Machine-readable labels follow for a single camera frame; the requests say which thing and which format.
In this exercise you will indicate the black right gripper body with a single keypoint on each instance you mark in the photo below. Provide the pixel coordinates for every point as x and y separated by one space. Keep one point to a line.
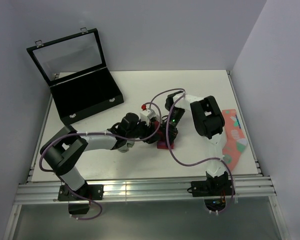
174 118

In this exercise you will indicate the maroon sock with orange cuff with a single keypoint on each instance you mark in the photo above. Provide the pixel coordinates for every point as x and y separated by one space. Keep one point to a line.
165 143

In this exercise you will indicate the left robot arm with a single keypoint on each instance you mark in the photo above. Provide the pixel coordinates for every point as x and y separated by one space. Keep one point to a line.
65 148

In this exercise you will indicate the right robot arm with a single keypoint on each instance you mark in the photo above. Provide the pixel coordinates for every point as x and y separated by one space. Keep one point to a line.
209 123

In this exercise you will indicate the grey-green ankle sock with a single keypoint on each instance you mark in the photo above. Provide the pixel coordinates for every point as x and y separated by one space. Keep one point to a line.
126 147

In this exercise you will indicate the pink patterned sock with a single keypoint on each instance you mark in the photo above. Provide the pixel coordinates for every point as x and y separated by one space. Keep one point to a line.
236 142

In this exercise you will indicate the black display case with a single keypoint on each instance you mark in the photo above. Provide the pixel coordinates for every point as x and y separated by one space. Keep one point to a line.
76 72

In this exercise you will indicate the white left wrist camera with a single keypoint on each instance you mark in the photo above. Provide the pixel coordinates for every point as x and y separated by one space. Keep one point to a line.
147 115

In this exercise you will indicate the aluminium frame rail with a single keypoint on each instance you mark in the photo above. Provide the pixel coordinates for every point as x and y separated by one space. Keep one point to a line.
141 190

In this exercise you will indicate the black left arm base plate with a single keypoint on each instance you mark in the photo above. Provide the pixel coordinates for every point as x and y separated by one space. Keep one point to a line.
91 192

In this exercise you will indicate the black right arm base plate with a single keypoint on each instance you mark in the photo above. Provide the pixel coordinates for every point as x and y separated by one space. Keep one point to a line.
203 188

